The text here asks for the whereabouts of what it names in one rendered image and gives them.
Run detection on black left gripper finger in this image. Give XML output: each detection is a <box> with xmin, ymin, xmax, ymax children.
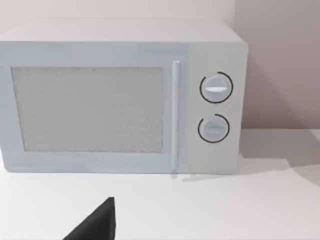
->
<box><xmin>62</xmin><ymin>196</ymin><xmax>117</xmax><ymax>240</ymax></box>

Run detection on pale microwave door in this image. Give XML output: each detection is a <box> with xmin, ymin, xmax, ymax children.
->
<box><xmin>0</xmin><ymin>40</ymin><xmax>189</xmax><ymax>174</ymax></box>

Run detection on pale knob with grey slot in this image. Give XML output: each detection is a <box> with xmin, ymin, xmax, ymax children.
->
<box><xmin>202</xmin><ymin>118</ymin><xmax>225</xmax><ymax>141</ymax></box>

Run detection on pale knob with white bar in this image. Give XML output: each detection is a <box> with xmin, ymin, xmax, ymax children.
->
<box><xmin>204</xmin><ymin>76</ymin><xmax>229</xmax><ymax>100</ymax></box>

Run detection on pale microwave oven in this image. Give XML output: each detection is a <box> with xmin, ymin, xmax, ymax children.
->
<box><xmin>0</xmin><ymin>19</ymin><xmax>249</xmax><ymax>176</ymax></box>

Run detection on pale microwave door handle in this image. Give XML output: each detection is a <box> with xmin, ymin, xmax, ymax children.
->
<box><xmin>171</xmin><ymin>60</ymin><xmax>181</xmax><ymax>173</ymax></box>

